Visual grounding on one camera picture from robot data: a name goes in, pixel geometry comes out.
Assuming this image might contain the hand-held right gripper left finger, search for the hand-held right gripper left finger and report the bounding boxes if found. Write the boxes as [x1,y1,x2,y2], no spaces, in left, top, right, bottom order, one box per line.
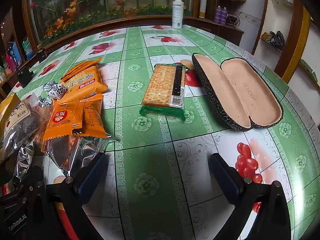
[46,152,109,240]

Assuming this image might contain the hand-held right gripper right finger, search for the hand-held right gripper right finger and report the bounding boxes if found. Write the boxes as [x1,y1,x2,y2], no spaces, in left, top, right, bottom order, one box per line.
[208,152,294,240]

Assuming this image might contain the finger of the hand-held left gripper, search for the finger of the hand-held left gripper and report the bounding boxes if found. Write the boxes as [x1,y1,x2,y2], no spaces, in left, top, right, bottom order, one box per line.
[21,166,47,195]

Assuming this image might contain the small orange snack packet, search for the small orange snack packet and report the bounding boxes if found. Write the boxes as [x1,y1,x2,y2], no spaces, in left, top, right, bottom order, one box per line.
[54,93,109,139]

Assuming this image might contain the small orange packet red logo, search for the small orange packet red logo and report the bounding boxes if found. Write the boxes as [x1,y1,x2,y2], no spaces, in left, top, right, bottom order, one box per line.
[41,101,84,142]

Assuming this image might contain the large orange snack packet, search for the large orange snack packet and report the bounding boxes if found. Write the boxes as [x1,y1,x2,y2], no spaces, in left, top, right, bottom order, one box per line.
[60,57,108,99]

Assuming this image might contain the green cracker packet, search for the green cracker packet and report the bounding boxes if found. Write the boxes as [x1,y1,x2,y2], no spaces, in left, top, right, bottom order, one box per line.
[139,64,193,123]

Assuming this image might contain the silver foil bag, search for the silver foil bag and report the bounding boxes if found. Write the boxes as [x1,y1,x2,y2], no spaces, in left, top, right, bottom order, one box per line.
[44,136,120,178]
[0,140,35,195]

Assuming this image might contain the green fruit print tablecloth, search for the green fruit print tablecloth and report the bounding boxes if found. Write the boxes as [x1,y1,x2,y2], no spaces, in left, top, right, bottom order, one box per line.
[10,24,320,240]

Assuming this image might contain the clear bag of dried tea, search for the clear bag of dried tea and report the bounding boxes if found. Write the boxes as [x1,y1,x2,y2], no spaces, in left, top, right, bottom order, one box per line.
[0,94,50,160]

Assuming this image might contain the open patterned glasses case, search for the open patterned glasses case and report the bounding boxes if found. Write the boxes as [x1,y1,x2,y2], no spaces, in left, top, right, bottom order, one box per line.
[191,53,284,132]

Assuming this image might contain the black box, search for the black box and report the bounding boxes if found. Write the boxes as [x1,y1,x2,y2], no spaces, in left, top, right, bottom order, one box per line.
[17,69,34,87]

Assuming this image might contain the small black object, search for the small black object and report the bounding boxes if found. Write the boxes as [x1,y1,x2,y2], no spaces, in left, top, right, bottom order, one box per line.
[37,49,48,63]

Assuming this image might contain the blue packet on shelf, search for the blue packet on shelf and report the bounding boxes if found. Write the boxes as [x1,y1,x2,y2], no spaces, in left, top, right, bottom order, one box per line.
[10,41,23,65]

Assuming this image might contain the teal packet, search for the teal packet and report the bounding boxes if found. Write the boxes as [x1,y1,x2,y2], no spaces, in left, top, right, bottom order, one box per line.
[22,37,34,59]

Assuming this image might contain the wooden shelf cabinet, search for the wooden shelf cabinet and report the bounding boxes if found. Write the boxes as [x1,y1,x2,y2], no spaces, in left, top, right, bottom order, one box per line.
[184,0,269,47]

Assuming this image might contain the white spray bottle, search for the white spray bottle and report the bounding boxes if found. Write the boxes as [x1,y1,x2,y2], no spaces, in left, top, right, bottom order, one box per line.
[172,0,184,30]

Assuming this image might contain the dark clutter on wall shelf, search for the dark clutter on wall shelf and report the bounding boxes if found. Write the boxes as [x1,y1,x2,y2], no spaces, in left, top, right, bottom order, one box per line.
[261,30,285,47]

